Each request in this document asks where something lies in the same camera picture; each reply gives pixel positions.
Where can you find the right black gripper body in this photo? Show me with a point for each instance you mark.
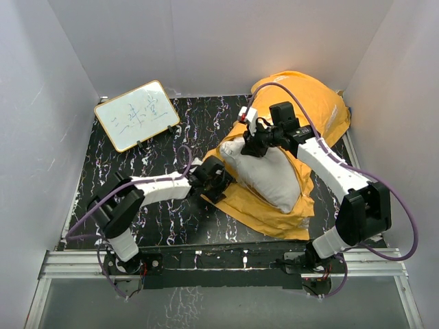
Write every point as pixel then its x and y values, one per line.
pixel 270 136

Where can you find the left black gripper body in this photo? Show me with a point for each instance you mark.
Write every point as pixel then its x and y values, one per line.
pixel 215 187

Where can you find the white pillow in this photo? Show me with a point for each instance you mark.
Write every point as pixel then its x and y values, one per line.
pixel 272 176

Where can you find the orange and blue pillowcase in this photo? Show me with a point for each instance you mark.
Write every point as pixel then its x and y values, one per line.
pixel 313 103

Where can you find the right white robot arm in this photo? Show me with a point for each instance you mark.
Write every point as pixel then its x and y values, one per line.
pixel 364 205

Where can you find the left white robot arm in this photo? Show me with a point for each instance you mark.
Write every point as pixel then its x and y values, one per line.
pixel 114 207

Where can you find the small whiteboard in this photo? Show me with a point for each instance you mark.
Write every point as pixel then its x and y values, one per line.
pixel 137 115

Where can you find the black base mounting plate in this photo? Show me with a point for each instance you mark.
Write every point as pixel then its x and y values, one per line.
pixel 256 264

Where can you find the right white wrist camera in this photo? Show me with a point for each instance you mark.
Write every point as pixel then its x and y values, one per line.
pixel 248 116

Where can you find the aluminium frame rail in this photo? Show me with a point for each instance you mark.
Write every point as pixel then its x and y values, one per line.
pixel 81 264

